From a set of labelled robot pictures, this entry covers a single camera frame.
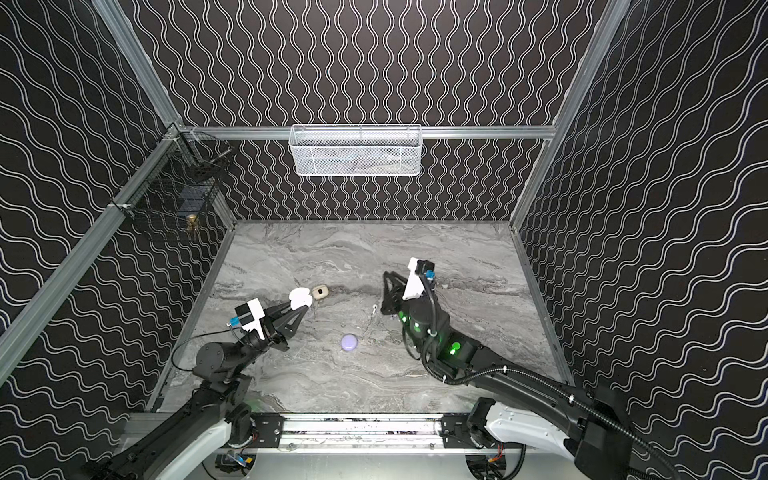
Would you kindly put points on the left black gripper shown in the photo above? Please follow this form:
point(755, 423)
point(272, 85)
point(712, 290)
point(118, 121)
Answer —
point(273, 327)

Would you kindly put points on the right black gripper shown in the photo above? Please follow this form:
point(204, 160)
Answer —
point(399, 300)

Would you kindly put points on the beige earbud charging case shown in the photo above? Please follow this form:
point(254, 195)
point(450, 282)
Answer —
point(320, 292)

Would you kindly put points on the white round charging case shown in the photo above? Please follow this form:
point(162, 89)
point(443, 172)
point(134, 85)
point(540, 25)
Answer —
point(300, 297)

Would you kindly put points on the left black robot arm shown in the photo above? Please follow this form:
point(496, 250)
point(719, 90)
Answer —
point(215, 415)

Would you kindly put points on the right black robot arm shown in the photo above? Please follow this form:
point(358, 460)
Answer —
point(598, 432)

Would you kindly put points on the purple round charging case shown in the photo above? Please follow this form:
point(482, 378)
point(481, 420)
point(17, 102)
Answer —
point(349, 342)

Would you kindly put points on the brass object in basket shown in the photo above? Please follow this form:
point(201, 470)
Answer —
point(192, 223)

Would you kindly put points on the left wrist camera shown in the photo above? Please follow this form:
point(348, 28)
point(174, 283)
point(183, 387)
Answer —
point(248, 318)

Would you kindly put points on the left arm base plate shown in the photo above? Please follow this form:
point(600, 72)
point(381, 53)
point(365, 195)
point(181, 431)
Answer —
point(266, 430)

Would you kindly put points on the white mesh wall basket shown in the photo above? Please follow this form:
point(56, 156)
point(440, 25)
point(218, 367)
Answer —
point(356, 150)

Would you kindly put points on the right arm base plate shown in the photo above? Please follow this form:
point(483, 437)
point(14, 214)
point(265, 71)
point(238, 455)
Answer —
point(457, 432)

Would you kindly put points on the black wire wall basket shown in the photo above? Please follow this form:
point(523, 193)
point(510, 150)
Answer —
point(186, 181)

